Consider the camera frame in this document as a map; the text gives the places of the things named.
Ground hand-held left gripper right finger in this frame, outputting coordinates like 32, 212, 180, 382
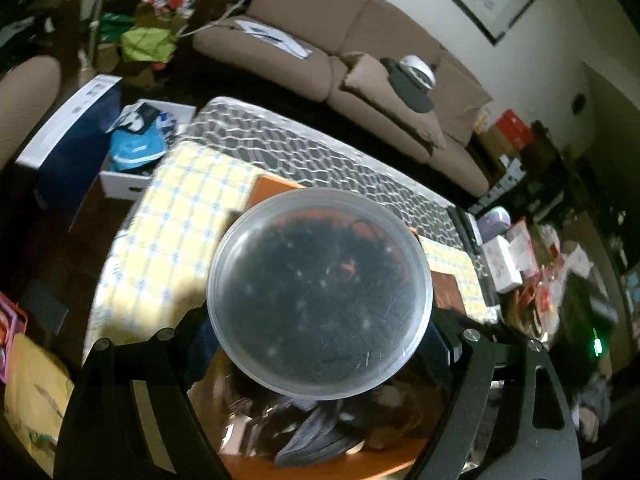
407, 305, 583, 480

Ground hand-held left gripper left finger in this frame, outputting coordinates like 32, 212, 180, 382
52, 309, 231, 480

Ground clear round plastic lid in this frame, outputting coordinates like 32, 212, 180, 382
206, 187, 433, 401

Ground white small box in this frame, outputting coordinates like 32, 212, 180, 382
482, 235, 523, 293

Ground black flat device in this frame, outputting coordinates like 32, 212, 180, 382
447, 204, 483, 251

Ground yellow plaid cloth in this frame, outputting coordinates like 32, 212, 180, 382
87, 140, 493, 361

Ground purple white pack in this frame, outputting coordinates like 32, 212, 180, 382
477, 207, 511, 236

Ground yellow bag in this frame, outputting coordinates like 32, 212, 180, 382
5, 332, 76, 476

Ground white open cardboard box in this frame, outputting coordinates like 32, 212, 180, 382
99, 99, 197, 201

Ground pink tray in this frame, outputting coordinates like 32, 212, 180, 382
0, 290, 28, 386

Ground blue cloth bag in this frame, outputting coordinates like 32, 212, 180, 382
109, 115, 168, 173

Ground grey honeycomb tablecloth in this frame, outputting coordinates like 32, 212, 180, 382
185, 97, 501, 281

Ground red box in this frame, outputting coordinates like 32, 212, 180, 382
495, 109, 532, 147

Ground blue white cardboard box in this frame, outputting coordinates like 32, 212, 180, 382
14, 74, 123, 211

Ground brown sofa pillow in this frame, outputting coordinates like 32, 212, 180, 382
340, 52, 447, 150

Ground black flat cushion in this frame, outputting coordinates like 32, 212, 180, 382
381, 56, 435, 113

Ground white round device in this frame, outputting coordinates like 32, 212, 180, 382
399, 54, 437, 92

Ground brown chair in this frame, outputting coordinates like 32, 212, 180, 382
0, 55, 62, 171

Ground green bag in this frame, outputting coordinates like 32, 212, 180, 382
120, 26, 178, 63

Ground white papers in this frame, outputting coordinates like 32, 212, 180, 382
234, 18, 314, 59

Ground brown sofa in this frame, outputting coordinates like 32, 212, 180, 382
192, 0, 493, 198

